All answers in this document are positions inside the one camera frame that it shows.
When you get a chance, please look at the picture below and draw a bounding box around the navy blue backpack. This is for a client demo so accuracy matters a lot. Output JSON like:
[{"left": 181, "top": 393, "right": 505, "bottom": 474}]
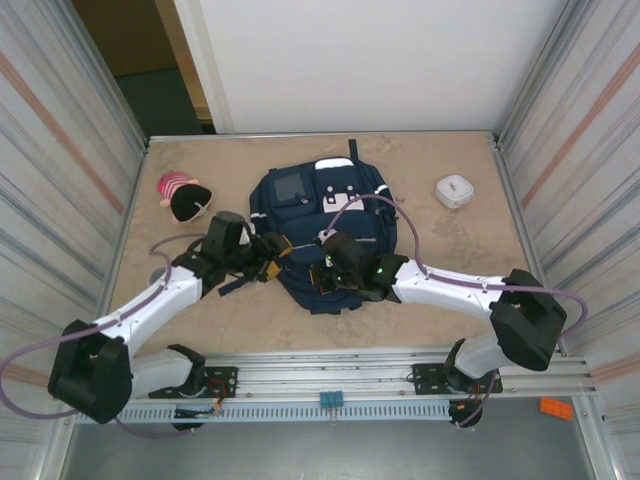
[{"left": 218, "top": 138, "right": 399, "bottom": 316}]

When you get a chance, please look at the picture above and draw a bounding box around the white round case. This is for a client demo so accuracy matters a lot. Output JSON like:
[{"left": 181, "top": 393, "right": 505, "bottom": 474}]
[{"left": 435, "top": 174, "right": 475, "bottom": 209}]

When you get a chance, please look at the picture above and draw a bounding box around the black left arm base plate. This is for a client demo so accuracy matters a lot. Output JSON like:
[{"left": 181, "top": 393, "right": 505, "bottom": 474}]
[{"left": 148, "top": 366, "right": 240, "bottom": 400}]

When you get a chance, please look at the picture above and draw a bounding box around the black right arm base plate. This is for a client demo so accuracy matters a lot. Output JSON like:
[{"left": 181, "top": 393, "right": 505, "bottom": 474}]
[{"left": 410, "top": 362, "right": 504, "bottom": 397}]

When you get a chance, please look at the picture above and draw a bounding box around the brown wooden door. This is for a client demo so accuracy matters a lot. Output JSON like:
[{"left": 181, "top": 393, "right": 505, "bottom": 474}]
[{"left": 72, "top": 0, "right": 209, "bottom": 124}]

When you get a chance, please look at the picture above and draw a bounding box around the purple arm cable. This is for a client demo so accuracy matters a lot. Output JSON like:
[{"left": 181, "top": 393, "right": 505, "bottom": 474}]
[
  {"left": 324, "top": 194, "right": 589, "bottom": 431},
  {"left": 0, "top": 233, "right": 211, "bottom": 440}
]

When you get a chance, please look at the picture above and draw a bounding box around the white door frame post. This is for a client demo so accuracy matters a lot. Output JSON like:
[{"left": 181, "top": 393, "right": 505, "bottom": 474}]
[{"left": 172, "top": 0, "right": 236, "bottom": 135}]

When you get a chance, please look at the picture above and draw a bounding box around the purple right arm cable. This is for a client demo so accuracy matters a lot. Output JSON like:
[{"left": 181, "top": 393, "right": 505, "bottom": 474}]
[{"left": 324, "top": 194, "right": 589, "bottom": 431}]

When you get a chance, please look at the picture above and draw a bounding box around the aluminium front rail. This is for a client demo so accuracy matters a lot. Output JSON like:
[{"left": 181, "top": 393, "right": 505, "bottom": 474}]
[{"left": 53, "top": 349, "right": 599, "bottom": 404}]

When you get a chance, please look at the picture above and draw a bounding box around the orange toy brick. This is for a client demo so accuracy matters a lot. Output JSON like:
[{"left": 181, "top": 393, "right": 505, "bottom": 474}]
[{"left": 539, "top": 397, "right": 575, "bottom": 419}]

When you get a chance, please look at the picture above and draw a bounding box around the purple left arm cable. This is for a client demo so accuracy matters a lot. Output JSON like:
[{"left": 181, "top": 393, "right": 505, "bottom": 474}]
[{"left": 0, "top": 233, "right": 211, "bottom": 440}]

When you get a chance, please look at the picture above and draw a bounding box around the plush doll with pink hat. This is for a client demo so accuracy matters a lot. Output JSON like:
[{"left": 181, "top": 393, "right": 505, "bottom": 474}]
[{"left": 157, "top": 172, "right": 216, "bottom": 226}]

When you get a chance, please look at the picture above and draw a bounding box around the aluminium table edge frame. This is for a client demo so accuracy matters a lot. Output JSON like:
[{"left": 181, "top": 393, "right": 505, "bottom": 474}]
[{"left": 142, "top": 130, "right": 566, "bottom": 357}]

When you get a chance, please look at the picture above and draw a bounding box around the white slotted cable duct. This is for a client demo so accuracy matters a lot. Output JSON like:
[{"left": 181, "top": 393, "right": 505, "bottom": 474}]
[{"left": 122, "top": 402, "right": 454, "bottom": 425}]

